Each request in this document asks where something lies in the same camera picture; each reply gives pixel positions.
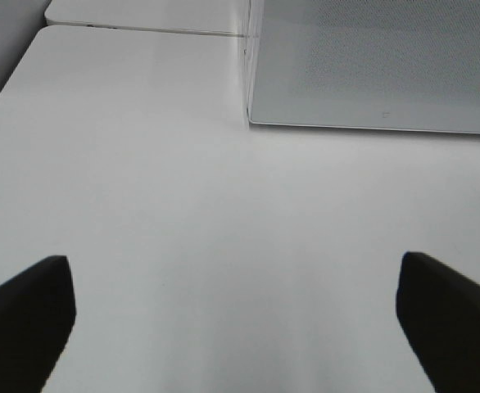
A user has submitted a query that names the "white microwave oven body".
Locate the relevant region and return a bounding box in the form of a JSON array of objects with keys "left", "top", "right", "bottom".
[{"left": 238, "top": 0, "right": 265, "bottom": 128}]

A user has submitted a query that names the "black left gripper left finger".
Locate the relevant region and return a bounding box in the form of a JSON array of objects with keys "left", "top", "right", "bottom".
[{"left": 0, "top": 255, "right": 76, "bottom": 392}]

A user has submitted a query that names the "white microwave door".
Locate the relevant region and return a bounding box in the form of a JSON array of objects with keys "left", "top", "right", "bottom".
[{"left": 248, "top": 1, "right": 480, "bottom": 133}]

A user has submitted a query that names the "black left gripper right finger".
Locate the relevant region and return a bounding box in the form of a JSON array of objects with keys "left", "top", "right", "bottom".
[{"left": 396, "top": 251, "right": 480, "bottom": 392}]

